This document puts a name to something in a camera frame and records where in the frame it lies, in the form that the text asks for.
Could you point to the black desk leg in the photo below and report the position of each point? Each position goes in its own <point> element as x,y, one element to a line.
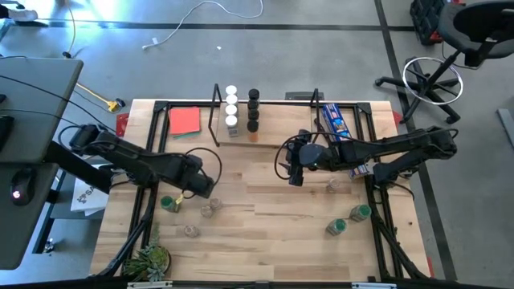
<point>76,168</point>

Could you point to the person's shoe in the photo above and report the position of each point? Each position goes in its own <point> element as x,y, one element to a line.
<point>22,15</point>

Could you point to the small cork stopper glass jar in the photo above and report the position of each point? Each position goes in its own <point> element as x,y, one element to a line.
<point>332,185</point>
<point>206,211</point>
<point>215,202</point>
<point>190,230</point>

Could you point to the yellow tag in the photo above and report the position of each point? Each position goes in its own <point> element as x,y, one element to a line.
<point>179,199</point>

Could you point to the black stool chair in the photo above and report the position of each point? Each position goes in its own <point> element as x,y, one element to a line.
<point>478,28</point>

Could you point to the blue plastic wrap box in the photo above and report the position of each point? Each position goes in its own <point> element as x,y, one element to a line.
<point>333,120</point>

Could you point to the wooden shelf black metal frame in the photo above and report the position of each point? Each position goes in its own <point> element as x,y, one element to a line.
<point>281,124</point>

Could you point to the black red tool crate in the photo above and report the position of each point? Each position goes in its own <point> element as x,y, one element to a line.
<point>425,20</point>

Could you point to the teal paper pad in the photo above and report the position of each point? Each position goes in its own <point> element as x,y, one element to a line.
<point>186,136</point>

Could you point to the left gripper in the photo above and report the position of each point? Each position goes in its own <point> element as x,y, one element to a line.
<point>198,182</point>

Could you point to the green lid spice jar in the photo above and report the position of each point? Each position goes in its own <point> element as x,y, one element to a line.
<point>363,210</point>
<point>166,202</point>
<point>339,225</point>

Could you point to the potted succulent plant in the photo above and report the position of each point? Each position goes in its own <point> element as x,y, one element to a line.
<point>146,261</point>

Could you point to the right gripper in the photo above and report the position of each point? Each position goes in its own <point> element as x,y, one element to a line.
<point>297,154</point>

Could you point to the yellow label black lid jar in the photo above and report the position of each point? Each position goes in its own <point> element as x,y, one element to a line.
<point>253,104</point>

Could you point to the red paper pad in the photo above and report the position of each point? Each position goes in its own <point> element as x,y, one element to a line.
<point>184,120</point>

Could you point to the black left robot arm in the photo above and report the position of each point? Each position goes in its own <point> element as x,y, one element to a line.
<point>132,156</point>

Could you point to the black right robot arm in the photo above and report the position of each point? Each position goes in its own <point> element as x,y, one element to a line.
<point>393,146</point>

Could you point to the white paper with logo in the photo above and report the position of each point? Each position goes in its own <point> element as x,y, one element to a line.
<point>86,198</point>

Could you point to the grey desk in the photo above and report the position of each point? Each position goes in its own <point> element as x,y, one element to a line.
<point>36,100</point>

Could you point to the purple label black lid jar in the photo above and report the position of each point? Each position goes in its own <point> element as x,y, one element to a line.
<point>254,94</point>

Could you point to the black computer mouse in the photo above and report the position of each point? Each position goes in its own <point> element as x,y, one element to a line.
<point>22,184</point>

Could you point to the orange spice black lid jar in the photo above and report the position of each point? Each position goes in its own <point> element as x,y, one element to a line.
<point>252,126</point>

